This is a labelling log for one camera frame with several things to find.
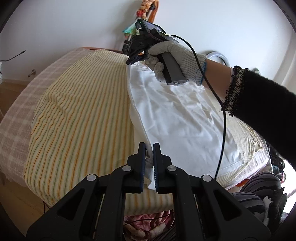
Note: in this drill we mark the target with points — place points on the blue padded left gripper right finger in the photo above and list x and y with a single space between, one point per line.
158 166

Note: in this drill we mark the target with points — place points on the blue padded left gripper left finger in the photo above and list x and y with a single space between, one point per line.
141 155

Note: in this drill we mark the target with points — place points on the white camisole top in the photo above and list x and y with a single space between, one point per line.
184 122

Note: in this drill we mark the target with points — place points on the black sleeved right forearm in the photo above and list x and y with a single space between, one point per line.
267 107

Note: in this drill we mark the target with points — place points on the grey dark clothes pile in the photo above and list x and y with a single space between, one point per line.
263 194

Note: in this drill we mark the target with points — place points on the white knit gloved right hand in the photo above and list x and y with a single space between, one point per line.
193 66

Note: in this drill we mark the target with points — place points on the silver folded tripod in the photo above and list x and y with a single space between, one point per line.
125 44

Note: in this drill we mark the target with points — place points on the yellow striped cloth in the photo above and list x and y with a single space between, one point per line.
82 126

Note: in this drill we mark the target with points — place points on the pink floral cloth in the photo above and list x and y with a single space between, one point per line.
147 226

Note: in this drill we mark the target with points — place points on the pink checked bed cover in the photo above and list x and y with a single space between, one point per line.
16 125

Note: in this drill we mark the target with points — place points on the white ring light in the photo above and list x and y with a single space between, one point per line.
213 54

